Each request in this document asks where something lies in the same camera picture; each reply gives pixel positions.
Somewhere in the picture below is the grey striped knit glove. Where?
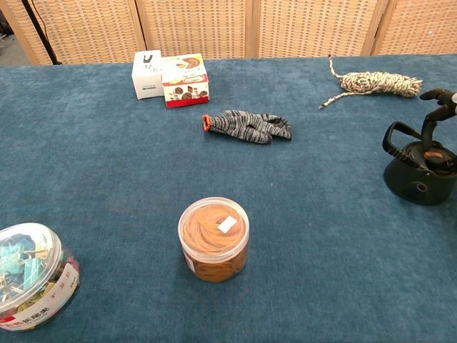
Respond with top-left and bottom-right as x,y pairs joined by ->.
201,109 -> 293,145

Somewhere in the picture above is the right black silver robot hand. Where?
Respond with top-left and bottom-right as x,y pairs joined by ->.
419,89 -> 457,176

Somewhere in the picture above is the black tripod stand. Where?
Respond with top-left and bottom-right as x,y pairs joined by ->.
20,0 -> 64,66

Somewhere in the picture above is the white carton box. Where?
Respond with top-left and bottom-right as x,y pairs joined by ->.
131,49 -> 166,101

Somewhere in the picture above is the blue table cloth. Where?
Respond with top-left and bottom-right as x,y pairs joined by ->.
0,53 -> 457,343

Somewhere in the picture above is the woven wooden folding screen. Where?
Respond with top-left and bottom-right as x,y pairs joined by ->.
0,0 -> 457,66

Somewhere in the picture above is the red white snack box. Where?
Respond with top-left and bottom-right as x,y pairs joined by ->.
159,53 -> 211,109

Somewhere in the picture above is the clear jar of binder clips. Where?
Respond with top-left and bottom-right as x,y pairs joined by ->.
0,222 -> 81,332

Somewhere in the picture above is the beige speckled rope bundle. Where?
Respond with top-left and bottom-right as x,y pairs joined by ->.
319,54 -> 423,110

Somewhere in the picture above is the black kettle lid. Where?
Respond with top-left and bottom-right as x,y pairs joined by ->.
406,140 -> 457,177

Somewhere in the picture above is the black kettle with handle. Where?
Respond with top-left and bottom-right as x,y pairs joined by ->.
382,121 -> 457,206

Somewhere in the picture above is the clear jar of rubber bands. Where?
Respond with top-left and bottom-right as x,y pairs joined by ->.
177,196 -> 251,284

